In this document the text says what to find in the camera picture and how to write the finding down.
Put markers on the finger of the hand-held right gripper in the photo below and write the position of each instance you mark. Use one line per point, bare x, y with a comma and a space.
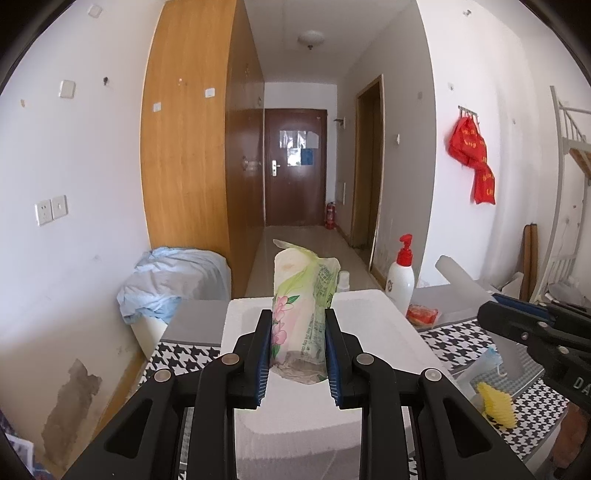
508, 323
521, 305

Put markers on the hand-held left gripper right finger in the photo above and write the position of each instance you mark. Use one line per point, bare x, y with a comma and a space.
331, 364

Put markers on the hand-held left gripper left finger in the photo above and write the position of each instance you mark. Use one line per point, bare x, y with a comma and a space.
263, 360

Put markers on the white face mask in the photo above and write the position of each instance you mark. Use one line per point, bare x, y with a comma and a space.
508, 360

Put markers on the white foam box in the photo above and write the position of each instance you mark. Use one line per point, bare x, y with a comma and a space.
295, 410

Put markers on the tissue roll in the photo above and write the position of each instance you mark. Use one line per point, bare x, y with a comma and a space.
300, 304

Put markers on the person's right forearm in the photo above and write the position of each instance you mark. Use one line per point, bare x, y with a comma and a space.
575, 434

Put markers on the wooden boards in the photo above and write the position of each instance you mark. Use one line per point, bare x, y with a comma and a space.
531, 258

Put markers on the grey bedding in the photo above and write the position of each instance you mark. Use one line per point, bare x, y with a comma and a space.
568, 290

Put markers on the houndstooth tablecloth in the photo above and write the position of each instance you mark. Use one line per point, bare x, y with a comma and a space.
184, 355

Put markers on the clear blue spray bottle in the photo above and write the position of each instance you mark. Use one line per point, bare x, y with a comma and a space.
344, 282

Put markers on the yellow spiky object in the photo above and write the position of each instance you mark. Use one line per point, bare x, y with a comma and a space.
496, 406

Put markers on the red snack packet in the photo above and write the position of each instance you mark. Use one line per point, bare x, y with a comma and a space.
422, 315

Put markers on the white red-pump lotion bottle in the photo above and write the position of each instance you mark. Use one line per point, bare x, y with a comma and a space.
401, 281

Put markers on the light blue cloth heap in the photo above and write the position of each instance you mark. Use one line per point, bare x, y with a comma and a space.
171, 281

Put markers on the red fire extinguisher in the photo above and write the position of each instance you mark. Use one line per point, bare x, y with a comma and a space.
330, 216

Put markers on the red hanging bags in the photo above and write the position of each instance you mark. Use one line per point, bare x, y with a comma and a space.
473, 157

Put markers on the dark brown door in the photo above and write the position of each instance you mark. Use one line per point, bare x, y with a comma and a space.
295, 194

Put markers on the blue paper sheet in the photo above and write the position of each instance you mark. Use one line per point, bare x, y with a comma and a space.
307, 156

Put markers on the wooden wardrobe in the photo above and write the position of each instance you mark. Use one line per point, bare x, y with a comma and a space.
194, 161

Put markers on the clear door notice sheet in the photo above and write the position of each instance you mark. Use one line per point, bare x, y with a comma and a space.
293, 141

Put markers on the round ceiling lamp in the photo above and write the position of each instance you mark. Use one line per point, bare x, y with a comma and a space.
311, 38

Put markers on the white metal bed frame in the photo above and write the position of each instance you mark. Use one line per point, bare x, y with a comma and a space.
565, 184

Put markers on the metal wall hook rack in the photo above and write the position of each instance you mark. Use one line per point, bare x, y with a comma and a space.
468, 110

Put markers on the wooden doorway frame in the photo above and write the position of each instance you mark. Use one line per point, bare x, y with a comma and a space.
369, 161

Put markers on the white wall switch plate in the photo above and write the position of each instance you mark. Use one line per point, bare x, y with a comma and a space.
59, 206

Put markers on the white wall socket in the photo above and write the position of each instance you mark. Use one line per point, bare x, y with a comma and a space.
44, 213

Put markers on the white wall switch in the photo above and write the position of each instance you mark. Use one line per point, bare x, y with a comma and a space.
67, 89

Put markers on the small white wall plate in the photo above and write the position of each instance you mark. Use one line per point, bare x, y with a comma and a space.
94, 10

